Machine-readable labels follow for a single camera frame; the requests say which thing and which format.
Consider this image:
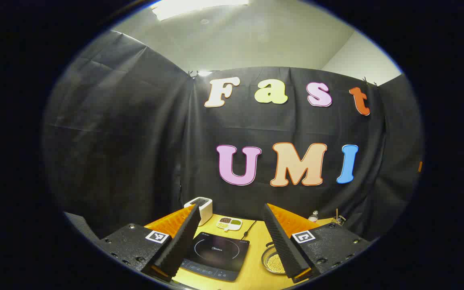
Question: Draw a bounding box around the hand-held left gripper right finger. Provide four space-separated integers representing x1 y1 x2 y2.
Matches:
263 203 371 283

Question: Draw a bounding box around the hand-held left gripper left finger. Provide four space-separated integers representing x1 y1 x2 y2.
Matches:
95 203 202 282

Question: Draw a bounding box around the steel pot with black handles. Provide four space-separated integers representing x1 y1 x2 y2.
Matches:
261 242 289 276

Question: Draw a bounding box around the black induction cooktop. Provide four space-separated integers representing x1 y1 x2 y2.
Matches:
180 232 250 282

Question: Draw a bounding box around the pile of yellow soybeans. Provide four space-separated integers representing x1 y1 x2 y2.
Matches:
265 253 287 275

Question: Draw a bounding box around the white toaster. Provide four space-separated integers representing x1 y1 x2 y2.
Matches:
184 197 213 227

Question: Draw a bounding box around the white divided dish of beans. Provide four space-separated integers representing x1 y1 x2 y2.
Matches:
216 217 243 232

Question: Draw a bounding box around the black backdrop cloth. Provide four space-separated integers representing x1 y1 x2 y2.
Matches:
43 30 424 242

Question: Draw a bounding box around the black power cable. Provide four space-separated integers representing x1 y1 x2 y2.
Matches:
242 220 257 241

